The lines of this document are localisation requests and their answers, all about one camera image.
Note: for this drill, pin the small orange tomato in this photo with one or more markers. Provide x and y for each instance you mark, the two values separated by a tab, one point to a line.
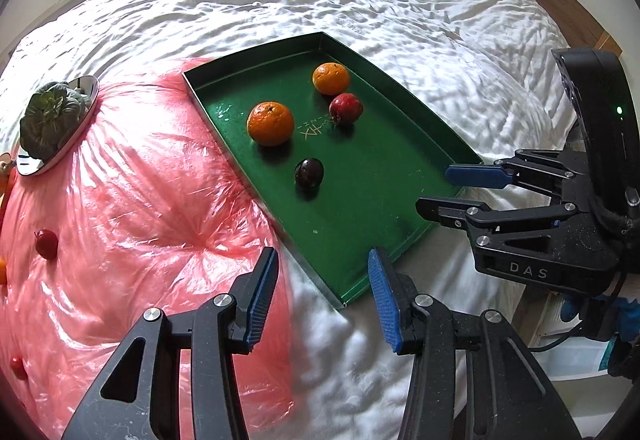
3	275

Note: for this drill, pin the large orange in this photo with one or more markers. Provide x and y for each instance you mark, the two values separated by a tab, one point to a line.
270	123

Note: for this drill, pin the dark plum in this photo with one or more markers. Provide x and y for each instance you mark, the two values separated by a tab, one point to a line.
309	173

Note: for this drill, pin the white black striped plate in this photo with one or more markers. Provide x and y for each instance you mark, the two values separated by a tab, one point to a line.
28	166

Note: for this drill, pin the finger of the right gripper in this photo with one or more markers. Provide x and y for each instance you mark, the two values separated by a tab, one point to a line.
540	171
477	217

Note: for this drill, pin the blue gloved right hand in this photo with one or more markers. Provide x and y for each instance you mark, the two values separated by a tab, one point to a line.
614	321

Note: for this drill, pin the green metal tray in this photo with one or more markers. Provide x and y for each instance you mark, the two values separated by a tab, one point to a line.
374	170

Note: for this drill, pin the green leafy vegetable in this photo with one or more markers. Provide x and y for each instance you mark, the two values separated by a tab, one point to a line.
52	115

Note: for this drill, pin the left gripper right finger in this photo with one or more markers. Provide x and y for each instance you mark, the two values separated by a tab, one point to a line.
508	396

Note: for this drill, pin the red apple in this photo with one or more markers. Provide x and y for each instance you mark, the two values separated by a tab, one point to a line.
345	108
46	244

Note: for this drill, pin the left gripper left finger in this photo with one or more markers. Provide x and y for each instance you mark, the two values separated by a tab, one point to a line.
136	394

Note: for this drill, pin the pink plastic sheet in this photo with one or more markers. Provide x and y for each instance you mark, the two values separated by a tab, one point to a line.
148	213

